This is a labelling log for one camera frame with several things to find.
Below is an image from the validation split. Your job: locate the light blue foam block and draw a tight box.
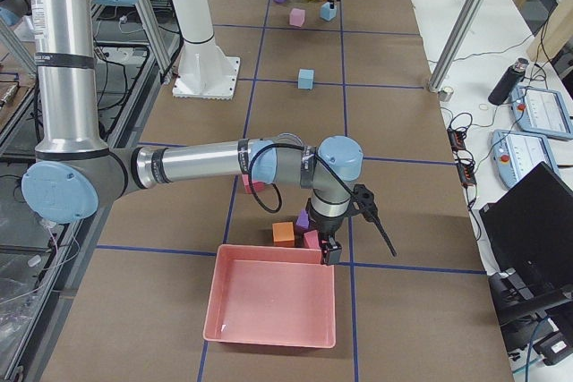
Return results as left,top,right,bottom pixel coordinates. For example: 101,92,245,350
320,2,338,21
297,69,314,89

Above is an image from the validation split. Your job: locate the pink foam block near tray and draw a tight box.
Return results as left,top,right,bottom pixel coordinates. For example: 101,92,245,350
303,230,321,250

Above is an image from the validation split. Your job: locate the purple foam block right side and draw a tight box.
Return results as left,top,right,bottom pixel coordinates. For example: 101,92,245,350
295,209,312,234

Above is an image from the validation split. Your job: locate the lilac pink foam block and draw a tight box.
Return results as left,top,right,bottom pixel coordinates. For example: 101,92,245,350
289,8,305,28

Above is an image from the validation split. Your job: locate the orange foam block right side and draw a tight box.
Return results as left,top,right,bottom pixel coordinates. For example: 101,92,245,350
272,222,295,248

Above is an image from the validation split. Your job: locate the pink plastic tray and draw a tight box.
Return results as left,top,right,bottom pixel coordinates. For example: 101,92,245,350
203,244,336,349

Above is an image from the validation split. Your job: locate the magenta foam block beside green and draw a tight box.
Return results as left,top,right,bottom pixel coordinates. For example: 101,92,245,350
242,174,266,194

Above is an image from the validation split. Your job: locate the small metal cylinder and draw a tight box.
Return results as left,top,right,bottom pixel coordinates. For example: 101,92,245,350
438,86,454,103

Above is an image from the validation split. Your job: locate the black water bottle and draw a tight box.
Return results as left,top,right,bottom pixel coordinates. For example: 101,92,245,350
488,57,529,106

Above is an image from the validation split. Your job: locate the black monitor stand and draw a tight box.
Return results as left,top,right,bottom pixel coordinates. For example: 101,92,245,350
488,271,572,327

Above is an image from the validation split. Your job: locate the black laptop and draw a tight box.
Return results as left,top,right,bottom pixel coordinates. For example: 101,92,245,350
479,162,572,285

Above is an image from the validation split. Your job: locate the lower teach pendant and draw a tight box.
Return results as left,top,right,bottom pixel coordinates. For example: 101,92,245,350
492,130,560,189

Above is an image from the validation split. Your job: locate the teach pendant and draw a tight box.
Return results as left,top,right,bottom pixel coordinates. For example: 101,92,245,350
492,130,560,189
509,85,572,140

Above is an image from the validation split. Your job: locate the upper teach pendant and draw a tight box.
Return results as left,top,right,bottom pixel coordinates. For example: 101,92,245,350
509,85,572,140

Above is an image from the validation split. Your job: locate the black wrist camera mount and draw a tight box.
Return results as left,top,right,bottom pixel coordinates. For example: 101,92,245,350
353,183,378,223

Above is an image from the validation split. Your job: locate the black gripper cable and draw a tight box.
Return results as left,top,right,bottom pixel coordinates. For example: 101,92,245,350
248,142,398,259

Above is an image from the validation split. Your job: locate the aluminium frame post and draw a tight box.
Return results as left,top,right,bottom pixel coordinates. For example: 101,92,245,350
427,0,483,93

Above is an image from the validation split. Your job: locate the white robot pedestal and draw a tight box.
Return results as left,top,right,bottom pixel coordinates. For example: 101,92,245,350
172,0,241,99

